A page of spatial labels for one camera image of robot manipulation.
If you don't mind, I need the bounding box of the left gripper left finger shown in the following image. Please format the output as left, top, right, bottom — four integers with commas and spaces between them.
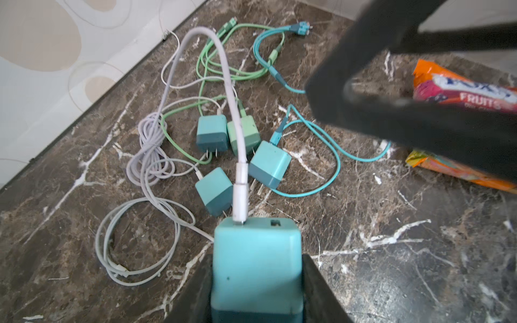
163, 254, 213, 323

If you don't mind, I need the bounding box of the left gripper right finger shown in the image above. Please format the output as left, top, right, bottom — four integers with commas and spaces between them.
302, 254, 353, 323

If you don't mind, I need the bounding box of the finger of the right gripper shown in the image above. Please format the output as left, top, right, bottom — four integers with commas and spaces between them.
390, 22, 516, 54
305, 1, 516, 181

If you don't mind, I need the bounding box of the teal charger plug front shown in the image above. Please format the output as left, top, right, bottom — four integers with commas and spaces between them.
211, 217, 304, 322

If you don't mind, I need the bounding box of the teal charger plug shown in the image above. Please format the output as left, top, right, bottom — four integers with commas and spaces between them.
211, 217, 304, 322
195, 167, 233, 217
196, 114, 230, 157
249, 141, 292, 189

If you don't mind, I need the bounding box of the teal charger plug near pink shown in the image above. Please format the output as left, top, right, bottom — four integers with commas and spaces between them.
195, 167, 233, 217

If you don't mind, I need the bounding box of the teal charger plug right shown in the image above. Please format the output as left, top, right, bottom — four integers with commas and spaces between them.
249, 141, 292, 189

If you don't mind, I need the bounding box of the teal charger plug back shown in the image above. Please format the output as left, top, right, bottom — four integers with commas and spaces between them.
196, 114, 230, 157

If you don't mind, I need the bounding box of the light green charger plug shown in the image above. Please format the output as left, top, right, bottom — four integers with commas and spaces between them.
227, 115, 261, 156

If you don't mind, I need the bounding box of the colourful candy bag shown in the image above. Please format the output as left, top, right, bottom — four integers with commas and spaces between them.
405, 59, 516, 194

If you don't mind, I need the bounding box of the white usb cable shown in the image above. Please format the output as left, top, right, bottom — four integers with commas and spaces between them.
159, 30, 239, 181

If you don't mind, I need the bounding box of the lilac usb cable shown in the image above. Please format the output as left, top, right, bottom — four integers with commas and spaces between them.
93, 26, 250, 287

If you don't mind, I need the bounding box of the teal usb cable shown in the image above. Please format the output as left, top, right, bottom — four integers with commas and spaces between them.
252, 21, 393, 199

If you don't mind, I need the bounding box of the green usb cable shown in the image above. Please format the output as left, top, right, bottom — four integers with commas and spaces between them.
159, 15, 286, 166

